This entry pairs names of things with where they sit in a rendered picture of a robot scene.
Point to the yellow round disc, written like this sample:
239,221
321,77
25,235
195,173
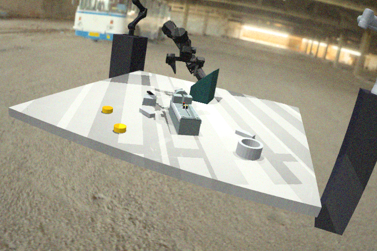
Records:
107,109
119,128

